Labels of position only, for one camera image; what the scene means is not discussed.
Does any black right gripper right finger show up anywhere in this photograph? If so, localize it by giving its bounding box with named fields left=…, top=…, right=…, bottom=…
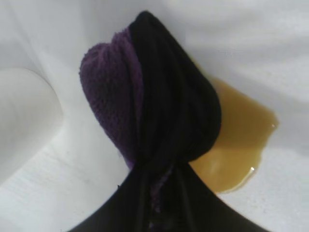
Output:
left=169, top=173, right=266, bottom=232

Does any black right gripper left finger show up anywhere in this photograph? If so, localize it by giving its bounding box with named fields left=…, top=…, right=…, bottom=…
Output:
left=65, top=182, right=152, bottom=232

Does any purple and black cloth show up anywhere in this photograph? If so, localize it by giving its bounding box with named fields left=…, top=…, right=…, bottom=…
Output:
left=78, top=10, right=222, bottom=232

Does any white paper cup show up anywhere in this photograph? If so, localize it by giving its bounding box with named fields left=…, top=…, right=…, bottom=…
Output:
left=0, top=67, right=65, bottom=191

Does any brown liquid spill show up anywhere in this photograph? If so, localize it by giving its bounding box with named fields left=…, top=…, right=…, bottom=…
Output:
left=189, top=60, right=281, bottom=194

